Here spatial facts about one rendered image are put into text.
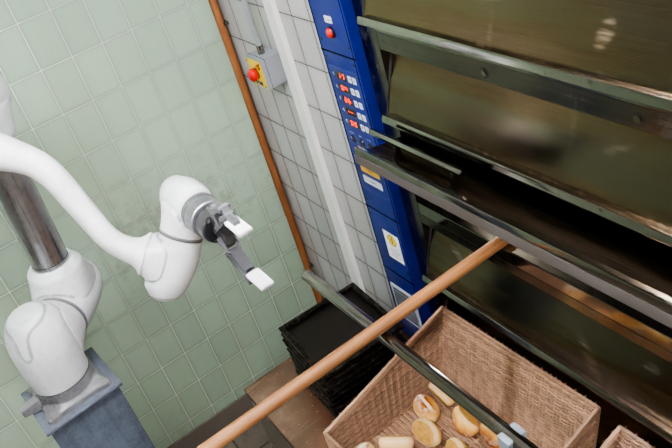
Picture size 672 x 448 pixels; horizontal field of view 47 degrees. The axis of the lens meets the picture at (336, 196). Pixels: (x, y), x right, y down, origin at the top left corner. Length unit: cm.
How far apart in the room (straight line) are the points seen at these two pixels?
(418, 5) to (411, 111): 30
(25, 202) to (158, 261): 45
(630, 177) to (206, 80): 161
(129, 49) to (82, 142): 33
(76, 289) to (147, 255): 45
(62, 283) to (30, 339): 19
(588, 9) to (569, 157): 31
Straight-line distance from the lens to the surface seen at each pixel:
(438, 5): 159
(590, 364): 185
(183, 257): 176
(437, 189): 164
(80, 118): 253
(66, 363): 211
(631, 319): 166
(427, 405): 226
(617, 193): 145
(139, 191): 266
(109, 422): 223
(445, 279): 175
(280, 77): 236
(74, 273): 218
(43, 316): 207
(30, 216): 209
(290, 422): 243
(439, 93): 174
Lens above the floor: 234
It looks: 32 degrees down
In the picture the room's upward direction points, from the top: 17 degrees counter-clockwise
